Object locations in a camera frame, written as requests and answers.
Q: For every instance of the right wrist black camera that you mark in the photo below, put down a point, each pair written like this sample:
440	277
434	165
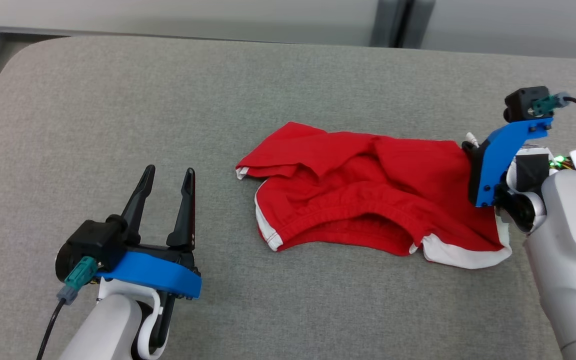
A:
523	102

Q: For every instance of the wrist black camera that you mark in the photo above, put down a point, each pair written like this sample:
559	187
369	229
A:
95	240
523	102

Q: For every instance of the left blue camera mount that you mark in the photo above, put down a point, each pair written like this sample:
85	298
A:
158	275

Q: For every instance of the red shorts with white trim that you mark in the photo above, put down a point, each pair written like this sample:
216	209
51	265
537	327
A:
368	195

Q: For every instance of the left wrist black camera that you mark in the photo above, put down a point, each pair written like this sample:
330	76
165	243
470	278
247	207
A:
95	240

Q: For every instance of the grey metal partition post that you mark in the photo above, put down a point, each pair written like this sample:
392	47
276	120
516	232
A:
400	22

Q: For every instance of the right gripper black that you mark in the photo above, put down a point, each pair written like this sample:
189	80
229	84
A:
528	175

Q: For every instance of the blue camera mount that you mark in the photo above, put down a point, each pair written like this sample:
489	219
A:
498	150
158	275

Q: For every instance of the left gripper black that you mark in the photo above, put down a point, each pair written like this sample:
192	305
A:
178	256

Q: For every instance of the right blue camera mount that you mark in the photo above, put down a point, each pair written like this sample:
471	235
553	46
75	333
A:
498	150

